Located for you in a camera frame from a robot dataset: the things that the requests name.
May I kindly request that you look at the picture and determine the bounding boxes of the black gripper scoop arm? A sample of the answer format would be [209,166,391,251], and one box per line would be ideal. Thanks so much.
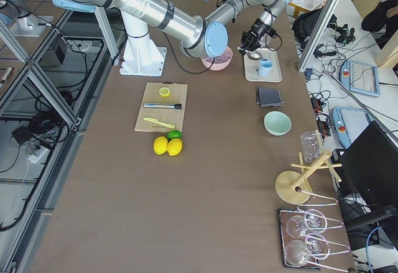
[240,21,269,52]

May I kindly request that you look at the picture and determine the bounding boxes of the steel ice scoop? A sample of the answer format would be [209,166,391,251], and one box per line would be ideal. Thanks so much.
[246,50,262,60]

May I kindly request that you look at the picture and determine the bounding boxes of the pink bowl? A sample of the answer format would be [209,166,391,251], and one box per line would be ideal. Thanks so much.
[201,47,233,71]

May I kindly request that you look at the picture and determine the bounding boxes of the silver robot arm with scoop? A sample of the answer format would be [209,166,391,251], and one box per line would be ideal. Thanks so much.
[52,0,291,58]

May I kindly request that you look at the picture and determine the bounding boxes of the light blue cup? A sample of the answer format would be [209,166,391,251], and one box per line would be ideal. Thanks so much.
[258,58,273,77]

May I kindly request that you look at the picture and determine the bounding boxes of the pile of clear ice cubes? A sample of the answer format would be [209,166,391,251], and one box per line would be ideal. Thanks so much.
[204,54,230,64]

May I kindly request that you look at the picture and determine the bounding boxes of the wooden cup tree stand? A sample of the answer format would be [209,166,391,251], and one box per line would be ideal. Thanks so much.
[274,150,342,205]

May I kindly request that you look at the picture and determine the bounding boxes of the cream serving tray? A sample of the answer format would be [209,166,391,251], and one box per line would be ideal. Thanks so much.
[244,49,282,83]

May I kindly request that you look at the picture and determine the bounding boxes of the black bag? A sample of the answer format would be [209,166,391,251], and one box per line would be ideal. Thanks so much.
[292,8,323,51]

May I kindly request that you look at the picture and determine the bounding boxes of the grey folded cloth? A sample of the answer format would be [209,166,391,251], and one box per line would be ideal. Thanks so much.
[256,86,284,107]

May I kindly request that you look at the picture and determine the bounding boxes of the green bowl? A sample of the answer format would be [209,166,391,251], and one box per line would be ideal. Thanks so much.
[264,111,292,136]

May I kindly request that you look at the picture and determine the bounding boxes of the wooden cutting board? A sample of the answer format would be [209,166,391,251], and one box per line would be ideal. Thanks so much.
[134,82,188,132]

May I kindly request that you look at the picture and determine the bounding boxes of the steel muddler black tip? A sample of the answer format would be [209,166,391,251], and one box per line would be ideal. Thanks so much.
[142,103,182,110]

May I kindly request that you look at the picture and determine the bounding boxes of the half lemon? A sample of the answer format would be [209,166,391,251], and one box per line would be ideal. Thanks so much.
[159,86,171,98]

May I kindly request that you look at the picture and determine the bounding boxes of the blue teach pendant far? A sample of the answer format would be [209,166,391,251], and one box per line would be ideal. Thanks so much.
[339,60,380,97]

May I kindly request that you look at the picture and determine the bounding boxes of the blue teach pendant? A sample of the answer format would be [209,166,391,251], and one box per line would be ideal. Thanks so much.
[339,60,380,97]
[330,106,374,149]

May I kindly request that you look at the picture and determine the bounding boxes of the green lime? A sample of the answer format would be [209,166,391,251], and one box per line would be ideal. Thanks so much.
[166,130,182,140]

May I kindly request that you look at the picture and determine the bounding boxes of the yellow plastic knife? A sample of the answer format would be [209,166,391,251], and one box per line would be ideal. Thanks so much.
[143,117,175,129]

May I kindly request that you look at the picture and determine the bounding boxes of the blue teach pendant near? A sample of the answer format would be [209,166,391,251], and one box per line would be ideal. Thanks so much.
[330,106,374,149]

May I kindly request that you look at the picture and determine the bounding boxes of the seated person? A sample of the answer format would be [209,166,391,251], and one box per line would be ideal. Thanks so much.
[361,0,397,48]

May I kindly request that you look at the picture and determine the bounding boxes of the yellow lemon lower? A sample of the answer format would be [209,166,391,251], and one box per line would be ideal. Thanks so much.
[153,136,169,155]

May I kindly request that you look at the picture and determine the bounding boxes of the black monitor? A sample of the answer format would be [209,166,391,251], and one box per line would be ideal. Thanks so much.
[331,121,397,234]

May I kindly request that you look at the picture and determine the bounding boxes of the black glass holder tray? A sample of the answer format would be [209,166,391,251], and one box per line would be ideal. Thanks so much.
[277,208,355,272]

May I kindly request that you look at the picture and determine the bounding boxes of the wrist camera mount scoop arm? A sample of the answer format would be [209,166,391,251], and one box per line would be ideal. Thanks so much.
[266,27,277,39]

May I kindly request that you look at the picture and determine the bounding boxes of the aluminium frame post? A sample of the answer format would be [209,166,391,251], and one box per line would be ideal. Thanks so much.
[297,0,340,73]

